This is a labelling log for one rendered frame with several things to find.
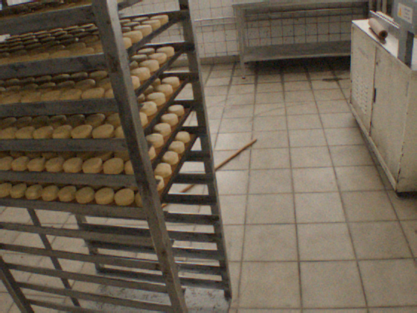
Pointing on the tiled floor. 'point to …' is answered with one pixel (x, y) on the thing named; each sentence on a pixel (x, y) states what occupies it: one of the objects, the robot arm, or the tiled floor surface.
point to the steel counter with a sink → (336, 48)
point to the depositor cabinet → (386, 104)
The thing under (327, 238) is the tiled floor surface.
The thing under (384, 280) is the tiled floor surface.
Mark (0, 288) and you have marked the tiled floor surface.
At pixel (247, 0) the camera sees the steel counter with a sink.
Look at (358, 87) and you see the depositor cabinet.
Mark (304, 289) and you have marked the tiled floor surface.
